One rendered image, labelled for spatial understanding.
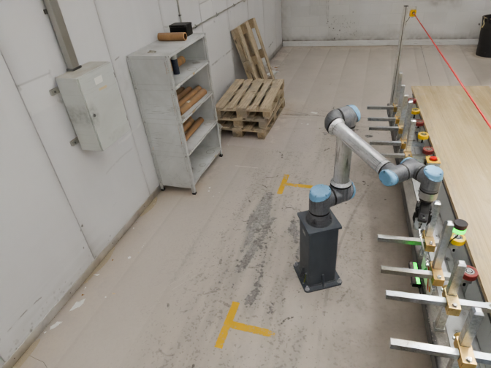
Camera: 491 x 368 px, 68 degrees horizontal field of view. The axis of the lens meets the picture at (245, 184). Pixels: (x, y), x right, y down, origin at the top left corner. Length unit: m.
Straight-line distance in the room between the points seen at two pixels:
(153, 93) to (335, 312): 2.56
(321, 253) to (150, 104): 2.19
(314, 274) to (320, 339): 0.49
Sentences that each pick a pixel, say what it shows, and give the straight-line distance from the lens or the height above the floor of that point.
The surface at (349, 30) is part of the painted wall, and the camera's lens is 9.56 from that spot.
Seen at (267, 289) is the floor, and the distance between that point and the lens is 3.08.
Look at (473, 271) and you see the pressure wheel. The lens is 2.19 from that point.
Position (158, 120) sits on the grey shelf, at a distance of 3.87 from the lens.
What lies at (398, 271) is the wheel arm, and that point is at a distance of 2.13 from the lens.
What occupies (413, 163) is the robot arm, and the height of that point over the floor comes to 1.34.
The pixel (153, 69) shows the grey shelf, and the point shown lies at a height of 1.43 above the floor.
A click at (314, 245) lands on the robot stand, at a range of 2.76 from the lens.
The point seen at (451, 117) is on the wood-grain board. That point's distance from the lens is 3.74.
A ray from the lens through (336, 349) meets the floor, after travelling 2.80.
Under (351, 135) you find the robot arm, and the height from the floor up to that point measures 1.39.
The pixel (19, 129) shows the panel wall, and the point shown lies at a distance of 2.90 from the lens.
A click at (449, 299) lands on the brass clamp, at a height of 0.97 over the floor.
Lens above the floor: 2.38
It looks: 34 degrees down
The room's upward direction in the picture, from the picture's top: 6 degrees counter-clockwise
